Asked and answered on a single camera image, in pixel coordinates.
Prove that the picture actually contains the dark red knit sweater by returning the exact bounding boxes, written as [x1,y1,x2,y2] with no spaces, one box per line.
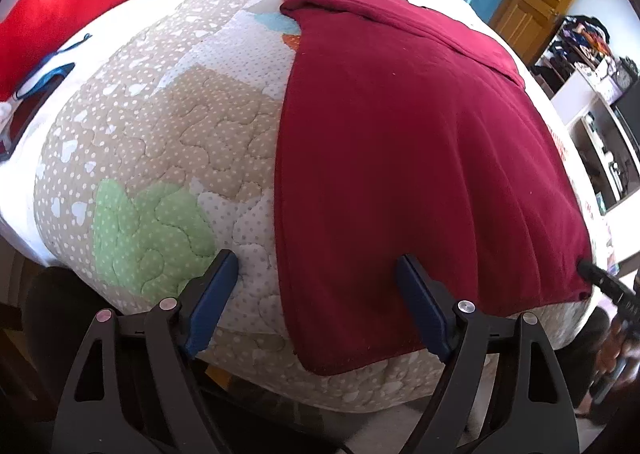
[274,0,591,376]

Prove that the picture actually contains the black television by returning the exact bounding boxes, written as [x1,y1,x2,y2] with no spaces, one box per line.
[614,80,640,152]

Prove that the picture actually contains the patchwork heart quilt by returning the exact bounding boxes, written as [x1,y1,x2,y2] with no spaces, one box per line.
[35,0,608,413]

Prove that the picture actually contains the alarm clock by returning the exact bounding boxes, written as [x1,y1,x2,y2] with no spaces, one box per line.
[614,56,639,92]

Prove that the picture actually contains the blue lanyard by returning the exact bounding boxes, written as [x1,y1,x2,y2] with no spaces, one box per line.
[12,32,94,103]

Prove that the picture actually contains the person right hand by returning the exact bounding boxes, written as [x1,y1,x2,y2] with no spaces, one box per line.
[596,318,639,389]

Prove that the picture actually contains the pile of clothes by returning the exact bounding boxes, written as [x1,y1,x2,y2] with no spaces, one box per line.
[561,15,612,58]

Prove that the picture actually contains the white shelf unit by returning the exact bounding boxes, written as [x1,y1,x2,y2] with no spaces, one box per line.
[529,15,640,280]

